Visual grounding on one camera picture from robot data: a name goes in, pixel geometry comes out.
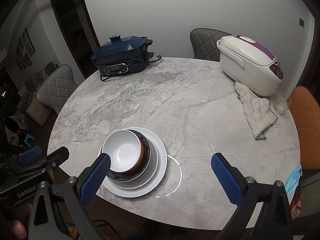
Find green blue patterned dish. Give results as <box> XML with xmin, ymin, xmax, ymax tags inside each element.
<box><xmin>107</xmin><ymin>129</ymin><xmax>151</xmax><ymax>181</ymax></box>

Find large white bowl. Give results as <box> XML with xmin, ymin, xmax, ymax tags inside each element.
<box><xmin>102</xmin><ymin>129</ymin><xmax>142</xmax><ymax>173</ymax></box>

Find medium white plate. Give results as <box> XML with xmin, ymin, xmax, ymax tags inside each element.
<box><xmin>107</xmin><ymin>139</ymin><xmax>158</xmax><ymax>190</ymax></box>

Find orange plastic bowl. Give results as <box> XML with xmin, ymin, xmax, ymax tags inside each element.
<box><xmin>111</xmin><ymin>140</ymin><xmax>144</xmax><ymax>174</ymax></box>

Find person's left hand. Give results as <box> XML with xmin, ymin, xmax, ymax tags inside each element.
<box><xmin>9</xmin><ymin>220</ymin><xmax>27</xmax><ymax>239</ymax></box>

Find blue face mask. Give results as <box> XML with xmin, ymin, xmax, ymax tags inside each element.
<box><xmin>285</xmin><ymin>165</ymin><xmax>302</xmax><ymax>196</ymax></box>

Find light grey quilted chair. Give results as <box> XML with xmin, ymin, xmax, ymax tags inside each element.
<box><xmin>36</xmin><ymin>64</ymin><xmax>78</xmax><ymax>114</ymax></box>

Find large white dinner plate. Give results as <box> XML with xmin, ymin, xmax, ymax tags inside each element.
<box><xmin>103</xmin><ymin>127</ymin><xmax>168</xmax><ymax>198</ymax></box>

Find grey dish cloth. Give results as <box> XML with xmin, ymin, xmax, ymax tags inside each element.
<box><xmin>233</xmin><ymin>81</ymin><xmax>278</xmax><ymax>140</ymax></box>

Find clear drinking glass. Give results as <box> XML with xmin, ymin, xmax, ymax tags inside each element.
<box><xmin>273</xmin><ymin>90</ymin><xmax>292</xmax><ymax>115</ymax></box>

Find orange leather chair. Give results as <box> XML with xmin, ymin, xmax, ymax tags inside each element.
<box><xmin>290</xmin><ymin>86</ymin><xmax>320</xmax><ymax>170</ymax></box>

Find white rice cooker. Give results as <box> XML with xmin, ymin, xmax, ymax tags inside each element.
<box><xmin>216</xmin><ymin>35</ymin><xmax>284</xmax><ymax>97</ymax></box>

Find navy electric hot pot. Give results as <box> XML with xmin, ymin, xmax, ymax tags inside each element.
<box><xmin>91</xmin><ymin>34</ymin><xmax>154</xmax><ymax>77</ymax></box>

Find dark grey quilted chair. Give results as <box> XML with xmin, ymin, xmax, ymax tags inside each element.
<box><xmin>189</xmin><ymin>28</ymin><xmax>231</xmax><ymax>62</ymax></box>

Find wall picture frames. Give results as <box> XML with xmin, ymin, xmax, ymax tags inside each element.
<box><xmin>15</xmin><ymin>28</ymin><xmax>36</xmax><ymax>71</ymax></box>

